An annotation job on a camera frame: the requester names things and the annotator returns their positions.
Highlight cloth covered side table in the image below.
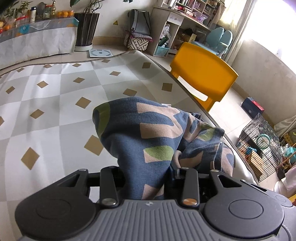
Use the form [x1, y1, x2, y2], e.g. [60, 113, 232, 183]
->
[0, 17, 79, 70]

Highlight grey white checkered tablecloth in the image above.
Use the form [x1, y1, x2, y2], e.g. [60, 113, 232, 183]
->
[0, 50, 266, 223]

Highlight pile of oranges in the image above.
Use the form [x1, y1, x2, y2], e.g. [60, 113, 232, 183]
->
[56, 10, 75, 19]

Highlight cream curtain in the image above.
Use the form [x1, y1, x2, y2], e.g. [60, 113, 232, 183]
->
[225, 0, 254, 66]

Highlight teal plastic basket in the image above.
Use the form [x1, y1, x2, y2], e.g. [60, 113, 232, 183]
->
[153, 46, 171, 57]

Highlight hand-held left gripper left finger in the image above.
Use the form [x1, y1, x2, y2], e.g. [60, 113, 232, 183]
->
[57, 166, 126, 208]

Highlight tall black planter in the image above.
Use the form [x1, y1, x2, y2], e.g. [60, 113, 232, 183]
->
[74, 13, 100, 52]

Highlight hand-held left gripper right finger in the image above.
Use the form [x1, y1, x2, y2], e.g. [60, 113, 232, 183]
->
[169, 162, 242, 208]

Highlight black wire pet cage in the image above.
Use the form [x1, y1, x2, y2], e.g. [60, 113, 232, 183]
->
[236, 113, 285, 182]

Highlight wooden shelf unit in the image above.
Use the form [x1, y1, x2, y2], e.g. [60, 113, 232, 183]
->
[146, 0, 226, 57]

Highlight blue lettered sweatshirt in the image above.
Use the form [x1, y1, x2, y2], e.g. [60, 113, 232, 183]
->
[92, 97, 235, 200]

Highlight dark blue red box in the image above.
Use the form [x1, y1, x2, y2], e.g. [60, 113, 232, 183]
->
[241, 97, 265, 119]

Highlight leafy plant in planter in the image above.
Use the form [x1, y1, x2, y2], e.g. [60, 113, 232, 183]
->
[69, 0, 130, 15]

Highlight yellow plastic chair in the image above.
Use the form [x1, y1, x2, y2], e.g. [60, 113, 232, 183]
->
[170, 42, 239, 112]

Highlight round-dial floor scale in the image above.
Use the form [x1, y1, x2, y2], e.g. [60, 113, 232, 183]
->
[88, 48, 112, 58]

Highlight light blue office chair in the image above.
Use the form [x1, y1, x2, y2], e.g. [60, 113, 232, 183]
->
[191, 27, 233, 59]

